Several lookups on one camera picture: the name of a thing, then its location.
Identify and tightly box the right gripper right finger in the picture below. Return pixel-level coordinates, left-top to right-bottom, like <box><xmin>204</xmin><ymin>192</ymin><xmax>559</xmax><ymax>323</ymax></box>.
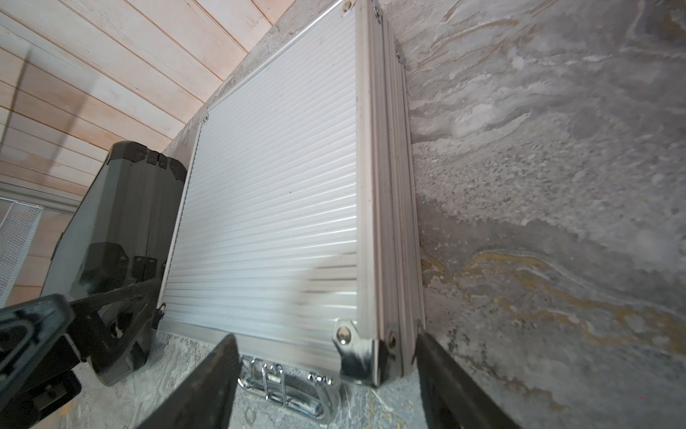
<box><xmin>416</xmin><ymin>332</ymin><xmax>519</xmax><ymax>429</ymax></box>

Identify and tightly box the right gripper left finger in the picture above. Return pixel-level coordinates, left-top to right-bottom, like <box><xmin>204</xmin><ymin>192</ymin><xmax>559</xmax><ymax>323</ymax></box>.
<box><xmin>139</xmin><ymin>334</ymin><xmax>241</xmax><ymax>429</ymax></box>

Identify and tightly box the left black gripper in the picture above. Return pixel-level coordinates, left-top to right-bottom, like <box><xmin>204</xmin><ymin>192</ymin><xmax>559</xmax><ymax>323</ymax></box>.
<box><xmin>1</xmin><ymin>278</ymin><xmax>162</xmax><ymax>428</ymax></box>

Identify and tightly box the dark grey poker case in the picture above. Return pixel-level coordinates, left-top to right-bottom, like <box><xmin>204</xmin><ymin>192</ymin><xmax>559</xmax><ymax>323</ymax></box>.
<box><xmin>39</xmin><ymin>140</ymin><xmax>189</xmax><ymax>387</ymax></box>

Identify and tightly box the silver aluminium poker case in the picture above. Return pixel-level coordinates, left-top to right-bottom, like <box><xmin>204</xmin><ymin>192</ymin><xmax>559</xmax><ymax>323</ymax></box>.
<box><xmin>160</xmin><ymin>1</ymin><xmax>425</xmax><ymax>425</ymax></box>

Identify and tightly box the white mesh wall shelf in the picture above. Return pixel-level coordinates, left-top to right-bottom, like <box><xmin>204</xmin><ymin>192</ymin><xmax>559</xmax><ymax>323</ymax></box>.
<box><xmin>1</xmin><ymin>197</ymin><xmax>43</xmax><ymax>307</ymax></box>

